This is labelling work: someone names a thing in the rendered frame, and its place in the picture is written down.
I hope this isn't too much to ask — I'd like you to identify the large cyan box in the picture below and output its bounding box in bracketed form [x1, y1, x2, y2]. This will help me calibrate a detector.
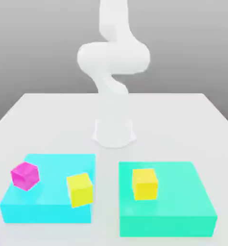
[0, 153, 96, 224]

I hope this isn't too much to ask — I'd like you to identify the small yellow cube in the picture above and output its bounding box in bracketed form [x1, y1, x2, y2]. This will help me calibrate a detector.
[132, 168, 159, 201]
[66, 172, 94, 209]

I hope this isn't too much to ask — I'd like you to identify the large turquoise box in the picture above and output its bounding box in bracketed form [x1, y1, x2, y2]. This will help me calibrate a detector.
[118, 161, 218, 238]

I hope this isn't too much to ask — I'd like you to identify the small magenta cube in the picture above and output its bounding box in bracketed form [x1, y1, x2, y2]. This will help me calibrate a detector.
[10, 161, 40, 192]

